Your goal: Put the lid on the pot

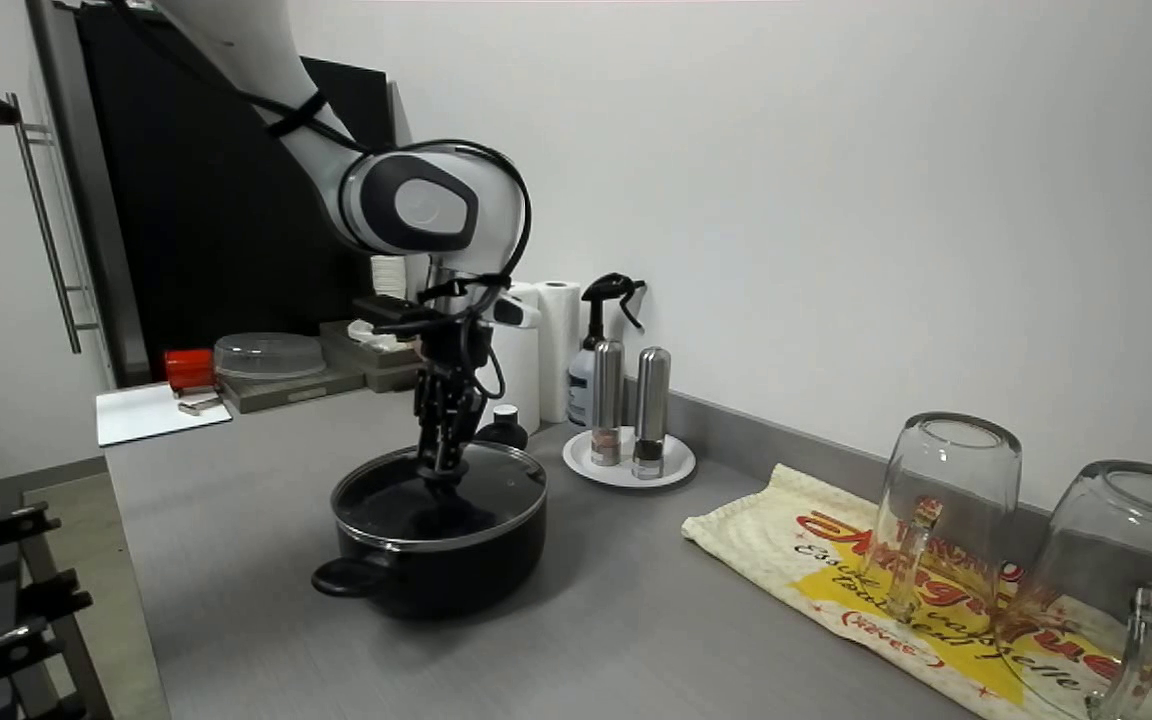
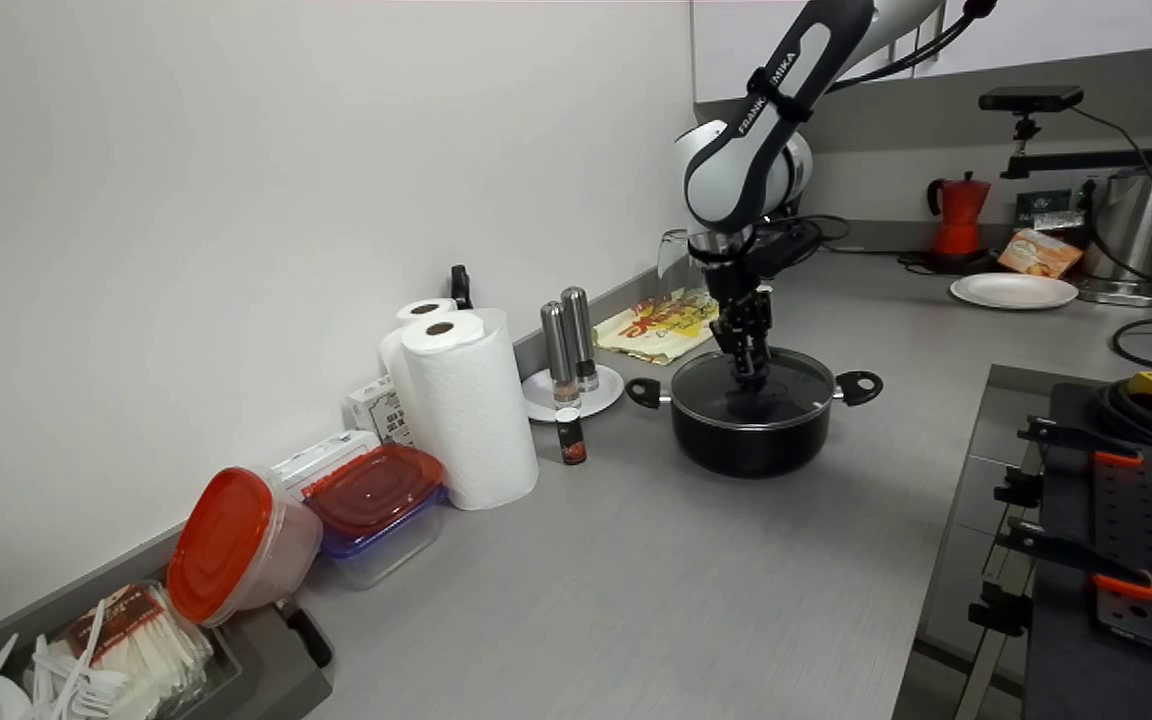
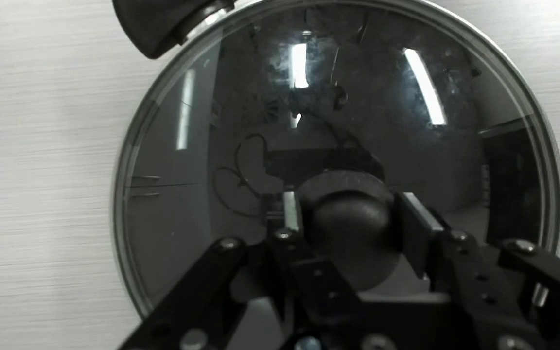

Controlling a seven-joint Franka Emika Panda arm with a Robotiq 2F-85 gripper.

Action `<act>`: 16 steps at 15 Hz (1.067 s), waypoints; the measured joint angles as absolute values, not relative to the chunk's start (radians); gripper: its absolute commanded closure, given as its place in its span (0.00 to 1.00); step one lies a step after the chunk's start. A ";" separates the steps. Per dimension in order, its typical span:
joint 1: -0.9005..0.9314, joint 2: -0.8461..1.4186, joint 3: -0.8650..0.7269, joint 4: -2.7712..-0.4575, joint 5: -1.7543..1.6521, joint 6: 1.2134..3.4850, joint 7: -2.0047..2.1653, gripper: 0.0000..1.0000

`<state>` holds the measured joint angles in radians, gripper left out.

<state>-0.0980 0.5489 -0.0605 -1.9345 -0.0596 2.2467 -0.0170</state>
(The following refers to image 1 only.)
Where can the clear drinking glass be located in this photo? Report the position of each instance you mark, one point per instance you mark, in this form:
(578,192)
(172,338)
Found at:
(1136,560)
(951,520)

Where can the black cooking pot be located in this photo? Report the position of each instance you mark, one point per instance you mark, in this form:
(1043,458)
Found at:
(428,575)

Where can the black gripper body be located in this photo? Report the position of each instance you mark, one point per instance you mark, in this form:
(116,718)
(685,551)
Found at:
(455,361)

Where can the translucent white bowl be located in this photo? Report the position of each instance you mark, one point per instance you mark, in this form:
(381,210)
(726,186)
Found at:
(260,358)

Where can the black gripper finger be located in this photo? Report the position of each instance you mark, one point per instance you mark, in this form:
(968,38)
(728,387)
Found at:
(463,433)
(428,433)

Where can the small red box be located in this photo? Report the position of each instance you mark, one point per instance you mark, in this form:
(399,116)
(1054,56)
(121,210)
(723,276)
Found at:
(189,371)

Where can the small brown bottle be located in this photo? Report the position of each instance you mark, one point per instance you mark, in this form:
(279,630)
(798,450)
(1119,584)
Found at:
(507,419)

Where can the white sheet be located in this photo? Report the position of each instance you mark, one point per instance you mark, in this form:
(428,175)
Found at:
(159,415)

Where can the small white saucer plate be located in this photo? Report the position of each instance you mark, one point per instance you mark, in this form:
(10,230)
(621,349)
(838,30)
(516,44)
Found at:
(677,466)

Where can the small clear glass bottle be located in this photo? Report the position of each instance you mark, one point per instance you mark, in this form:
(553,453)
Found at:
(1136,667)

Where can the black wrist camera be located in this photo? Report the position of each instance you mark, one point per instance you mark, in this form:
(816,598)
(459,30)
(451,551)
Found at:
(389,313)

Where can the steel spice grinder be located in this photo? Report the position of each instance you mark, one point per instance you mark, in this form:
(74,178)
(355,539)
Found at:
(610,395)
(654,401)

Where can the grey plastic tray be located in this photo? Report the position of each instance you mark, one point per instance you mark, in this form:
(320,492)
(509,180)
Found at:
(282,391)

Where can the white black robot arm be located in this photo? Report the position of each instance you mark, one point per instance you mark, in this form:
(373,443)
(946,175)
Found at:
(428,206)

